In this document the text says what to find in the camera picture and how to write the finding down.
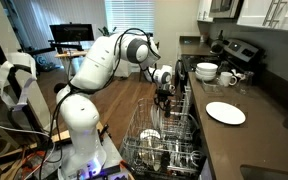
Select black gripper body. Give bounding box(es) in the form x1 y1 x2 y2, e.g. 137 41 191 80
153 83 177 108

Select black cylindrical cup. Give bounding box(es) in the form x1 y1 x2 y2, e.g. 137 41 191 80
163 101 172 119

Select white ceramic bowl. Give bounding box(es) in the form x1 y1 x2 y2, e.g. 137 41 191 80
195 69 218 78
195 61 219 73
195 73 217 83

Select clear glass food container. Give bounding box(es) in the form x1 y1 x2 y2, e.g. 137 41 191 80
200 79 225 97

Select white ceramic mug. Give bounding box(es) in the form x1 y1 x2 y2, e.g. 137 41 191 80
218 71 239 88

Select dark bottle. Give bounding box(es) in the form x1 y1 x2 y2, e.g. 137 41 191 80
217 60 231 75

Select robot mounting table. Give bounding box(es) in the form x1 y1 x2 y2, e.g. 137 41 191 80
40 131 133 180

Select black kettle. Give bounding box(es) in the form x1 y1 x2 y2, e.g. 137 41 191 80
210 29 226 55

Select clear glass jar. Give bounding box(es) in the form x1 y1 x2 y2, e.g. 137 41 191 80
239 70 255 92

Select green house plant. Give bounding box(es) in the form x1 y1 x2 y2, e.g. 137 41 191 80
97 25 118 37

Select white window blinds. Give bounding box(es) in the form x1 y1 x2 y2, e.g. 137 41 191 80
104 0 155 34

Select black electric stove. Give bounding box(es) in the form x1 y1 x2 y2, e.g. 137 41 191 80
174 37 266 101

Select narrow white upper cabinet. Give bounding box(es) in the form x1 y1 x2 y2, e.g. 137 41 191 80
196 0 215 23

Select wooden desk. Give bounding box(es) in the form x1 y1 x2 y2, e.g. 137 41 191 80
53 49 89 60

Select stainless steel microwave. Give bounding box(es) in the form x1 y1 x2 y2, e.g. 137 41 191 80
208 0 245 20

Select black computer monitor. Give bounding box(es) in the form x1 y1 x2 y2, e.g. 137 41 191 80
48 22 95 43

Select kitchen sink basin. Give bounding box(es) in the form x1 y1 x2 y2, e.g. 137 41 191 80
239 163 288 180

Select wire dishwasher rack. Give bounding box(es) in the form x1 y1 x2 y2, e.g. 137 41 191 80
118 95 208 178

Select white strap loop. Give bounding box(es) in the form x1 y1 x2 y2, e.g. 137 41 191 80
0 51 38 113

